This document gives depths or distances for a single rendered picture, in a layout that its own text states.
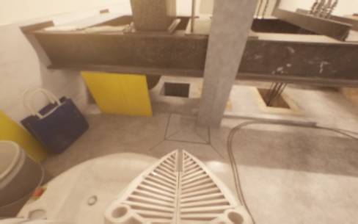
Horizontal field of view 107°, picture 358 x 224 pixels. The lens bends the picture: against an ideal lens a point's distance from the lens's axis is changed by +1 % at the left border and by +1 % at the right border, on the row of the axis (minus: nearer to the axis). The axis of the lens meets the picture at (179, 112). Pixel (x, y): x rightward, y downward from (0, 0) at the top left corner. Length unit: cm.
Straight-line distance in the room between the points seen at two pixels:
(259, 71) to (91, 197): 111
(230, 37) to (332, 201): 105
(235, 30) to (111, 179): 85
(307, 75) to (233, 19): 68
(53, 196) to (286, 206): 105
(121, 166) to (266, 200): 79
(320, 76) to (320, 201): 76
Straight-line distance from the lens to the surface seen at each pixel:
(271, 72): 111
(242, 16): 79
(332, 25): 123
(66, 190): 63
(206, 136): 107
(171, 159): 16
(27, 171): 94
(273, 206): 101
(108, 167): 61
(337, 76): 135
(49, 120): 115
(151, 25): 94
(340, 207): 123
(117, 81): 112
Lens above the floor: 85
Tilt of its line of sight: 43 degrees down
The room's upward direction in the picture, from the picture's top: straight up
